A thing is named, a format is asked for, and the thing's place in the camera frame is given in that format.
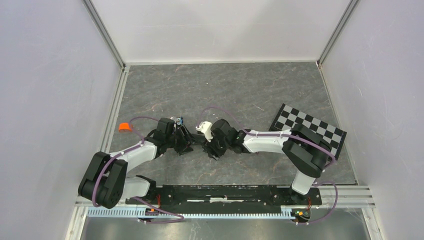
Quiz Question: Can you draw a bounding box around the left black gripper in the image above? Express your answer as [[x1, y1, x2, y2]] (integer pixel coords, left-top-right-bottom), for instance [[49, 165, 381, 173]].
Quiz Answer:
[[165, 124, 201, 156]]

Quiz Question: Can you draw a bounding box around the black remote control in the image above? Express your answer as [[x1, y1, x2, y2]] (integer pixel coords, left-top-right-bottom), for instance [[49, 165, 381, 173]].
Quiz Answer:
[[191, 133, 207, 145]]

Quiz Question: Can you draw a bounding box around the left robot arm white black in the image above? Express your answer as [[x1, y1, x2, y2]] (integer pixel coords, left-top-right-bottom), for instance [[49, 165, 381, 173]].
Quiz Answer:
[[77, 118, 197, 209]]

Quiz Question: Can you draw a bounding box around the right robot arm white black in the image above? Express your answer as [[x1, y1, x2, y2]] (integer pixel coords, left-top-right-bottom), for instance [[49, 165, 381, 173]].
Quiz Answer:
[[195, 119, 335, 204]]

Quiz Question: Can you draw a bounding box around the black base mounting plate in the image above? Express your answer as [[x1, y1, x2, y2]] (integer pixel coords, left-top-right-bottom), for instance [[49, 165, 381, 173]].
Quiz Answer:
[[141, 184, 323, 214]]

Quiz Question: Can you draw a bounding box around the orange tape roll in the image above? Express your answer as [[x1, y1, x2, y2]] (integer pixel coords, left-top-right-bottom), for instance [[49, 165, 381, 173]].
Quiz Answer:
[[118, 122, 133, 133]]

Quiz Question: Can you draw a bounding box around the black white checkerboard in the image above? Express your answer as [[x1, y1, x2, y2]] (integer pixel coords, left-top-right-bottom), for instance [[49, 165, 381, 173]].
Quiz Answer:
[[269, 103, 347, 160]]

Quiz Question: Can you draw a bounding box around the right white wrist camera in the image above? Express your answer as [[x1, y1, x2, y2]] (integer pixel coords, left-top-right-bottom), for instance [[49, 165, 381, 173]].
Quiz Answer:
[[195, 121, 213, 142]]

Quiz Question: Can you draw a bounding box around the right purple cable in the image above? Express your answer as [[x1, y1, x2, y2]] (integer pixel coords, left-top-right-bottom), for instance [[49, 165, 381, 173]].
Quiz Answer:
[[196, 106, 339, 226]]

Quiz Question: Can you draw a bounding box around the purple cable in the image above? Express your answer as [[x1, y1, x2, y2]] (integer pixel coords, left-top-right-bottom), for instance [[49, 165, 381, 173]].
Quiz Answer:
[[196, 106, 339, 226], [91, 116, 160, 209]]

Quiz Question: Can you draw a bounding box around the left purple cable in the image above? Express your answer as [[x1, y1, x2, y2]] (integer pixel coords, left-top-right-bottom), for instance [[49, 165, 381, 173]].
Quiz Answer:
[[91, 116, 160, 209]]

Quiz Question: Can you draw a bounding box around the grey slotted cable duct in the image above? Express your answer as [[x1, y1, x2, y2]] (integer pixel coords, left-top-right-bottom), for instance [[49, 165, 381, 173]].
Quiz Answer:
[[87, 206, 295, 220]]

